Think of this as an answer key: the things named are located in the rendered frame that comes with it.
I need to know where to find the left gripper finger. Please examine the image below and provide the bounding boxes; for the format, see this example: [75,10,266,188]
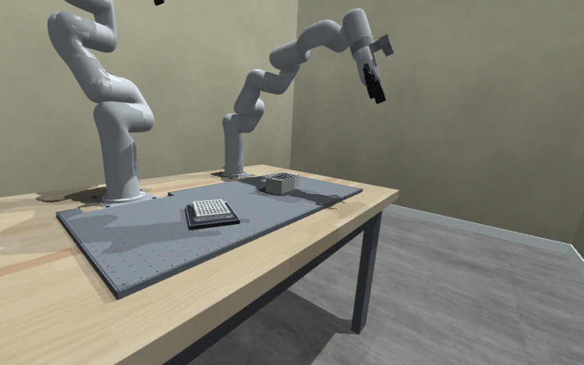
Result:
[375,81,386,104]
[363,64,380,99]

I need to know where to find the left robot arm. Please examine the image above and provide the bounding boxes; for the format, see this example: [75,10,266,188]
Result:
[222,8,394,177]

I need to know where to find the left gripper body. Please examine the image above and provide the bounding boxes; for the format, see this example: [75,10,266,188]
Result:
[353,45,381,87]

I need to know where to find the grey operator panel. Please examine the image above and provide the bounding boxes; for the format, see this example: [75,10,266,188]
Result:
[266,172,299,194]

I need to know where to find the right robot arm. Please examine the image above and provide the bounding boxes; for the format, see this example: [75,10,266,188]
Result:
[47,0,154,203]

